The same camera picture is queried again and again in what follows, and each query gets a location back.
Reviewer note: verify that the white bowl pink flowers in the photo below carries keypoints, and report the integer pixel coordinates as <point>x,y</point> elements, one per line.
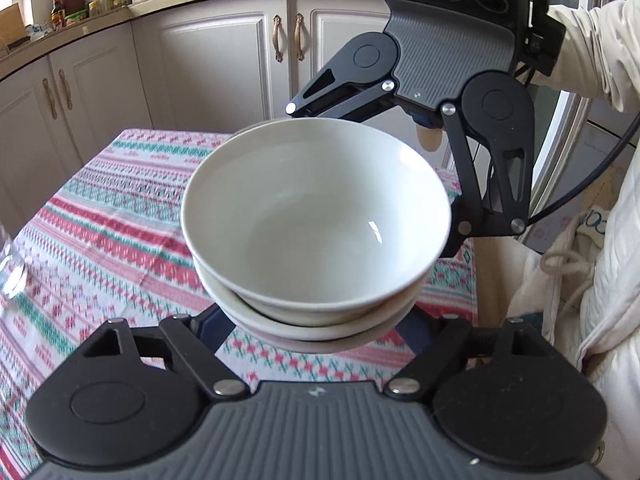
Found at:
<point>315,214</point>

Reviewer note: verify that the clear glass mug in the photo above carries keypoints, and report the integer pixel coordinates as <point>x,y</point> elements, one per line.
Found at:
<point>13,271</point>

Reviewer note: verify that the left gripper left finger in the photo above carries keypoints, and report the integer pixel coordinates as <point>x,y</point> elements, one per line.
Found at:
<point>128,395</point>

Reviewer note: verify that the patterned red green tablecloth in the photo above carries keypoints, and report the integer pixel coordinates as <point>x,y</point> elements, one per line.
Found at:
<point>108,244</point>

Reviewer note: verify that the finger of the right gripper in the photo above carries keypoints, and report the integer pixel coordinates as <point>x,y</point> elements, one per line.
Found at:
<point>355,85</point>
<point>491,134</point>

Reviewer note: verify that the operator hand under gripper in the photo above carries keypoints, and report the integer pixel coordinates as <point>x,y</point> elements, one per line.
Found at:
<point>429,138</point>

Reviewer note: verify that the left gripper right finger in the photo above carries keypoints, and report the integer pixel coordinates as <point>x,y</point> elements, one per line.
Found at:
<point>503,394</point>

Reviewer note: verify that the white jacket forearm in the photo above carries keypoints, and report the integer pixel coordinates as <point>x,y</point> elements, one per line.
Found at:
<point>599,57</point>

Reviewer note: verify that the cream kitchen cabinets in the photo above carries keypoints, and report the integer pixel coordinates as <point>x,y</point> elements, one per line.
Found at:
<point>212,66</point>

